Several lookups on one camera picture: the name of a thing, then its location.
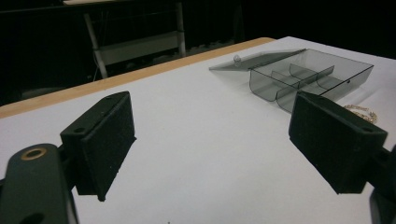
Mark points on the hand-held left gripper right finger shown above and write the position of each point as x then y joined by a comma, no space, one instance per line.
333,146

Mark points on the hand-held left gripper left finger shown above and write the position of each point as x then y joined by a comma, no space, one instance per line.
102,146

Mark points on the smoked clear plastic compartment box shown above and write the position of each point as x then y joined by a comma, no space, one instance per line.
299,74

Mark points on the white metal frame stand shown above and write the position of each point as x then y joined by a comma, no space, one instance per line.
137,40

